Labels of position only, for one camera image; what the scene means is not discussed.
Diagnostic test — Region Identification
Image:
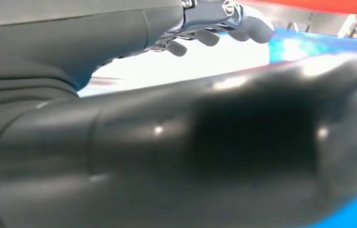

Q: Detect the red barrier belt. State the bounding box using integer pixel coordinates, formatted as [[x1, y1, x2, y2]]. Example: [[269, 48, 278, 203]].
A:
[[251, 0, 357, 19]]

